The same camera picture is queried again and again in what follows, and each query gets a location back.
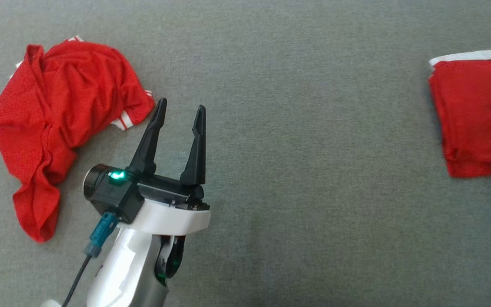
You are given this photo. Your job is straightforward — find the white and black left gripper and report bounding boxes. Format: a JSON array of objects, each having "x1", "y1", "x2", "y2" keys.
[{"x1": 127, "y1": 98, "x2": 211, "y2": 236}]

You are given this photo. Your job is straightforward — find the red jersey with white sleeves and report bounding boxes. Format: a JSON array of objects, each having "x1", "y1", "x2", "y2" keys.
[{"x1": 0, "y1": 36, "x2": 156, "y2": 243}]

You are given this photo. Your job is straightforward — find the red shorts with white stripe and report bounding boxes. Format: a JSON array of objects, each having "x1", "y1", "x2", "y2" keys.
[{"x1": 428, "y1": 45, "x2": 491, "y2": 179}]

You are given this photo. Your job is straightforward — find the large grey sofa seat cushion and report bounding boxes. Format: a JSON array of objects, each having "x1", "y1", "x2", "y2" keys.
[{"x1": 0, "y1": 0, "x2": 491, "y2": 307}]

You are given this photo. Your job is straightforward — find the left black cable, blue plug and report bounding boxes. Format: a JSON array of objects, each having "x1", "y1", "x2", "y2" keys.
[{"x1": 60, "y1": 212, "x2": 119, "y2": 307}]

